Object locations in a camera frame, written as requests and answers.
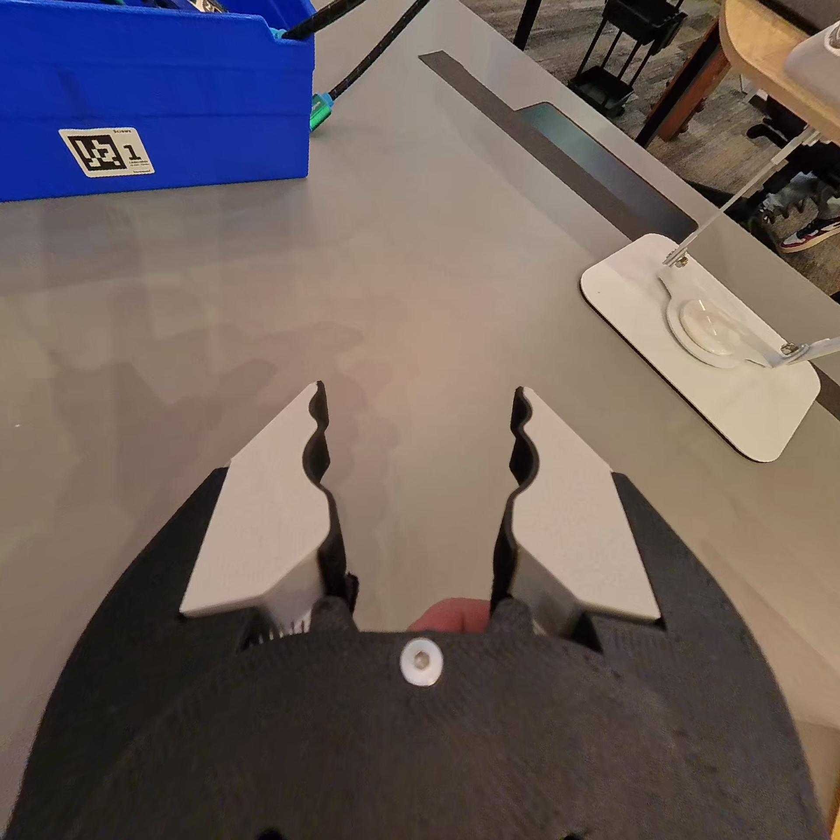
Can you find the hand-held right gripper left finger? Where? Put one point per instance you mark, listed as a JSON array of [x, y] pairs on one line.
[[262, 525]]

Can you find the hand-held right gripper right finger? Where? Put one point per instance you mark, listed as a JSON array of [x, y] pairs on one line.
[[577, 525]]

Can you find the blue plastic bin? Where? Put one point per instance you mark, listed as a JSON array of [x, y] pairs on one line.
[[164, 79]]

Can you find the dark desk hatch panel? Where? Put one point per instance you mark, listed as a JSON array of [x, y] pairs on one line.
[[604, 170]]

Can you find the black tripod stand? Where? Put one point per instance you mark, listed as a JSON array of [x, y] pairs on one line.
[[528, 23]]

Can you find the wooden stand board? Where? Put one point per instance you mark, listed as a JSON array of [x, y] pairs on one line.
[[754, 52]]

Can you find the white stand bar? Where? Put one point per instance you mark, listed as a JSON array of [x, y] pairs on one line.
[[820, 56]]

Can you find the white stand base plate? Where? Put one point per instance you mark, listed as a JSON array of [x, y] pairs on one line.
[[630, 295]]

